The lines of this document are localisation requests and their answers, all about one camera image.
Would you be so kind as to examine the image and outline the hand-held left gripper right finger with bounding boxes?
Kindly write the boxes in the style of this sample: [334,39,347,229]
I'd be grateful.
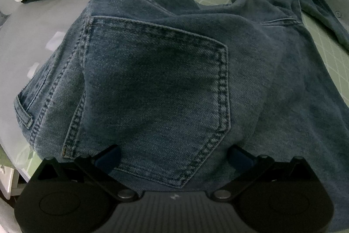
[213,145,321,201]

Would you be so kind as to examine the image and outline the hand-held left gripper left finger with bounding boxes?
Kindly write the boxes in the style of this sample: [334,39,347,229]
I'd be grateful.
[32,145,135,201]

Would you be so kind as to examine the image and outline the blue denim jeans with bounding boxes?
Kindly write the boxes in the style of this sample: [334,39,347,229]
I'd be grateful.
[14,0,349,197]

